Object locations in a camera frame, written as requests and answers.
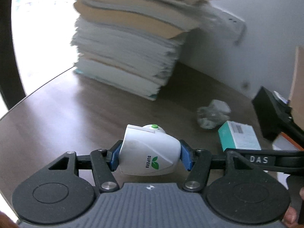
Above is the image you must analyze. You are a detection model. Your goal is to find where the white plug-in repellent heater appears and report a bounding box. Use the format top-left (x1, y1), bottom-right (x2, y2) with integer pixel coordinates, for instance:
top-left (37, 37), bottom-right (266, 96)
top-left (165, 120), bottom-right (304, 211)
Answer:
top-left (119, 124), bottom-right (181, 176)

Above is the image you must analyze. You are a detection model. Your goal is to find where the person's right hand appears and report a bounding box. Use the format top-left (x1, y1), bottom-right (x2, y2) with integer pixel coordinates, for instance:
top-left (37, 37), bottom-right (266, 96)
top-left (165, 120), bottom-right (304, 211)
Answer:
top-left (281, 186), bottom-right (304, 228)

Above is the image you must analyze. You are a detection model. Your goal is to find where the person's left hand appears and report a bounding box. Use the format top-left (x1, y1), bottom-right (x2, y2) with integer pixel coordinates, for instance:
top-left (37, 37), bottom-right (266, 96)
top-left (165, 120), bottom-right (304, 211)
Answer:
top-left (0, 211), bottom-right (19, 228)

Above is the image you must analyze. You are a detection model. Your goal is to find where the orange rimmed white tray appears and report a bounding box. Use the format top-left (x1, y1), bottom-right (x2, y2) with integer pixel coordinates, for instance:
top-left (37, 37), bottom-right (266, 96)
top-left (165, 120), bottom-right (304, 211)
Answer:
top-left (272, 131), bottom-right (304, 188)

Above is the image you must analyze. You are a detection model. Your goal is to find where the black monitor stand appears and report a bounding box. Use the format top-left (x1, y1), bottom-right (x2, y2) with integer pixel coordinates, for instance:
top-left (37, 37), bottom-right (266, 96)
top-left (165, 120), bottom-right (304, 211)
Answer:
top-left (251, 86), bottom-right (303, 145)

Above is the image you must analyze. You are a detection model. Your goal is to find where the teal white carton box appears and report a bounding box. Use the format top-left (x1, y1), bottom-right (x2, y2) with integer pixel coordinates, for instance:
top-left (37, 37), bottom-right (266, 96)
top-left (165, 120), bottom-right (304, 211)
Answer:
top-left (218, 121), bottom-right (261, 151)

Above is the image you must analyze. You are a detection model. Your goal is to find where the white usb charger plug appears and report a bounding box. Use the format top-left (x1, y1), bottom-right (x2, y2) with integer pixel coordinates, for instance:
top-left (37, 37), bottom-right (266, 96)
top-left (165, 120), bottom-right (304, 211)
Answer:
top-left (209, 99), bottom-right (231, 115)

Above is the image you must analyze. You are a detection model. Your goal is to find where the small white clip on stand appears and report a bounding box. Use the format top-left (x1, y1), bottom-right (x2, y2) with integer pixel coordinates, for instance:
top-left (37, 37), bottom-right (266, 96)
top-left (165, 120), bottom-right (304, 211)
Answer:
top-left (273, 91), bottom-right (289, 105)

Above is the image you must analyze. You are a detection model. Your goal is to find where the black chair backrest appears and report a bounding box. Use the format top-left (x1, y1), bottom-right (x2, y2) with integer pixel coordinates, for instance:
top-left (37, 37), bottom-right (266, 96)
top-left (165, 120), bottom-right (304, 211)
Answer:
top-left (1, 0), bottom-right (26, 110)

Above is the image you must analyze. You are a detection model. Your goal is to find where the stack of books and papers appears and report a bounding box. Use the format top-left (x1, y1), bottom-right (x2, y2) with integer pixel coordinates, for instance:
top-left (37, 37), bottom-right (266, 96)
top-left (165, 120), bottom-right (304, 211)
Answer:
top-left (71, 0), bottom-right (224, 100)

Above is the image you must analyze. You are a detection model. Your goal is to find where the white wall socket panel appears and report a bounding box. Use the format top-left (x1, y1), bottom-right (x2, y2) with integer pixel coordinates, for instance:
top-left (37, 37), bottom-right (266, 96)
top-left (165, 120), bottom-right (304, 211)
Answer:
top-left (210, 6), bottom-right (246, 45)

